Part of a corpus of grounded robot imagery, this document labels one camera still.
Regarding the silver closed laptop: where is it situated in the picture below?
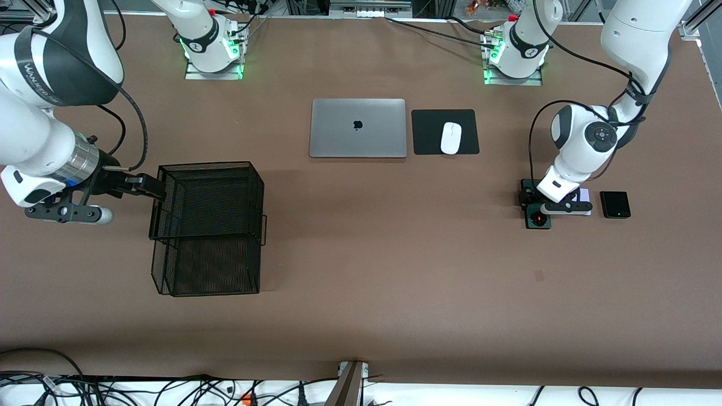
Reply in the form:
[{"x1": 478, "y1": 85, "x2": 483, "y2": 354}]
[{"x1": 309, "y1": 99, "x2": 407, "y2": 158}]

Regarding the black wire mesh basket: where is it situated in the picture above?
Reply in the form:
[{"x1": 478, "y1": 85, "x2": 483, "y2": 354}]
[{"x1": 148, "y1": 161, "x2": 267, "y2": 297}]

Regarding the dark green smartphone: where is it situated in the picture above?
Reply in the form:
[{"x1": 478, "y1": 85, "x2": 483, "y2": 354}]
[{"x1": 522, "y1": 179, "x2": 552, "y2": 230}]

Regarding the black cable on table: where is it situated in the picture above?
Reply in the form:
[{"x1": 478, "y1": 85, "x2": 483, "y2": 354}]
[{"x1": 385, "y1": 16, "x2": 497, "y2": 47}]

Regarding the white power strip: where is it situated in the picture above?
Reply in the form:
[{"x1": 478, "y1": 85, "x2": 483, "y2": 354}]
[{"x1": 330, "y1": 0, "x2": 412, "y2": 17}]

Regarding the black mouse pad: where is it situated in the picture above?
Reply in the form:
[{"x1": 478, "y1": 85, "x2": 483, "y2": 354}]
[{"x1": 411, "y1": 109, "x2": 480, "y2": 156}]

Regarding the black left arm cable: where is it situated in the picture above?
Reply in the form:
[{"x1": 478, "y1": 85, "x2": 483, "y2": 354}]
[{"x1": 528, "y1": 0, "x2": 649, "y2": 189}]

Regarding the lilac phone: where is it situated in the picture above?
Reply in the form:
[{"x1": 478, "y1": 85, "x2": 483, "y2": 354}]
[{"x1": 571, "y1": 189, "x2": 592, "y2": 217}]

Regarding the black cable loop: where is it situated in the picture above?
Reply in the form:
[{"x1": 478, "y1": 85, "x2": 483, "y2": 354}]
[{"x1": 0, "y1": 348, "x2": 85, "y2": 379}]

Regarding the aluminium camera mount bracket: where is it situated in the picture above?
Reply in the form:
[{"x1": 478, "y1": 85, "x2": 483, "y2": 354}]
[{"x1": 324, "y1": 361, "x2": 370, "y2": 406}]

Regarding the white computer mouse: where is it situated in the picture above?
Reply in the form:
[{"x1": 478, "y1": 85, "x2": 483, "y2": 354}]
[{"x1": 440, "y1": 122, "x2": 463, "y2": 155}]

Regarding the black phone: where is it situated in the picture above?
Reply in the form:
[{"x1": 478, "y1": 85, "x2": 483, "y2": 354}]
[{"x1": 600, "y1": 191, "x2": 632, "y2": 219}]

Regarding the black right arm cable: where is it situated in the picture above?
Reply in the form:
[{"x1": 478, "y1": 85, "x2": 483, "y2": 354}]
[{"x1": 54, "y1": 31, "x2": 149, "y2": 171}]

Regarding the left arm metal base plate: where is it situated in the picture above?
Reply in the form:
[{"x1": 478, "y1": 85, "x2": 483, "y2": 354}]
[{"x1": 483, "y1": 65, "x2": 543, "y2": 86}]

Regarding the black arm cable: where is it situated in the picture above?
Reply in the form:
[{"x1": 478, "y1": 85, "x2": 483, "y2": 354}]
[
  {"x1": 54, "y1": 31, "x2": 149, "y2": 171},
  {"x1": 528, "y1": 0, "x2": 649, "y2": 189}
]

